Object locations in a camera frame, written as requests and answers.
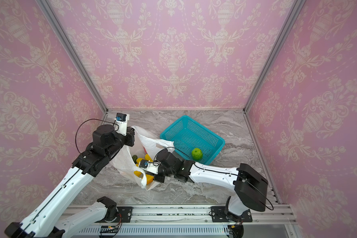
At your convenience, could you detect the right aluminium corner post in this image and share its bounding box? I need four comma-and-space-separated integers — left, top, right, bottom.
244, 0, 306, 115

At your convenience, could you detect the aluminium corner post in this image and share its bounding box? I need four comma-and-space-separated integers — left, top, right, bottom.
244, 0, 306, 115
36, 0, 108, 114

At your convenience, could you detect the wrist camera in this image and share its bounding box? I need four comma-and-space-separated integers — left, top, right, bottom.
115, 113, 130, 136
139, 159, 160, 175

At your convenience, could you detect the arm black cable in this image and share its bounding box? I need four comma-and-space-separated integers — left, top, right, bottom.
5, 118, 120, 238
153, 147, 274, 211

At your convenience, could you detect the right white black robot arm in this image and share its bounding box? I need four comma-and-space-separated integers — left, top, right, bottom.
153, 148, 268, 222

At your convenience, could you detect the yellow banana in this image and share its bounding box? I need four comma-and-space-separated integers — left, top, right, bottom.
136, 154, 153, 164

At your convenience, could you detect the left aluminium corner post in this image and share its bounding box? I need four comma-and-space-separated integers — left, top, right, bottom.
36, 0, 108, 114

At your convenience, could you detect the white plastic bag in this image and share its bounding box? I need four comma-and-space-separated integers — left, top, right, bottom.
110, 126, 174, 190

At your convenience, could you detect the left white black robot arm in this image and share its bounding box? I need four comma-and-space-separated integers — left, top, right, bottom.
5, 125, 135, 238

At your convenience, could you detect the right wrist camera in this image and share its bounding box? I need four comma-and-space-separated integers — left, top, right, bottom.
139, 159, 160, 175

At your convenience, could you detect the green apple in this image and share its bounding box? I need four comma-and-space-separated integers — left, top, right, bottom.
191, 148, 203, 161

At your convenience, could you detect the orange yellow mango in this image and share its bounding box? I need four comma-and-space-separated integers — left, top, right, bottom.
133, 171, 154, 185

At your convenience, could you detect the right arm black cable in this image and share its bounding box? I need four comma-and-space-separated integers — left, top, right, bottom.
153, 147, 274, 211

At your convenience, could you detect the aluminium front rail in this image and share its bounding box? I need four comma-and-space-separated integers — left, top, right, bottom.
41, 203, 301, 238

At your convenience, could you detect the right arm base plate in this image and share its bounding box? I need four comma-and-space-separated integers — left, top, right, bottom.
208, 206, 253, 223

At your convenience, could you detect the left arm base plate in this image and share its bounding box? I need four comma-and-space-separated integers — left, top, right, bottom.
96, 206, 133, 223

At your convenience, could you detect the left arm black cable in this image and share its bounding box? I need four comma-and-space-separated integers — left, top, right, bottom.
5, 118, 120, 238

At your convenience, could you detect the teal plastic basket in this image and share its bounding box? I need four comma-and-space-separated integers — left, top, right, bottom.
160, 116, 225, 165

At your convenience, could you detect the green yellow cucumber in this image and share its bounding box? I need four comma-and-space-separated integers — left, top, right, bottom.
132, 155, 138, 163

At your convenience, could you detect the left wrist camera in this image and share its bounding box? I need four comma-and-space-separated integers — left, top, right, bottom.
115, 113, 130, 136

